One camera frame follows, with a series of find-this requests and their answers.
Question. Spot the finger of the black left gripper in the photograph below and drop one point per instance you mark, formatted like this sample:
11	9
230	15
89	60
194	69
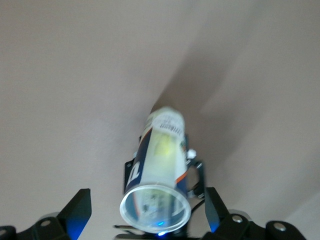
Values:
202	180
128	175

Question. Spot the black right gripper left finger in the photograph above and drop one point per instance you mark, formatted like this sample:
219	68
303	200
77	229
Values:
77	212

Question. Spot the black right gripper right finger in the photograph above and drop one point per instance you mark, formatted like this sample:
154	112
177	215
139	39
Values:
213	210

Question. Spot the clear tennis ball can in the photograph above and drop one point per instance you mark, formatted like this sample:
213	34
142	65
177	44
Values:
160	170

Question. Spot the brown table cover sheet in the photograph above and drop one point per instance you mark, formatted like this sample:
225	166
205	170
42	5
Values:
75	75

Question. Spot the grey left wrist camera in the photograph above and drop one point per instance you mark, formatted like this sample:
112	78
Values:
130	237

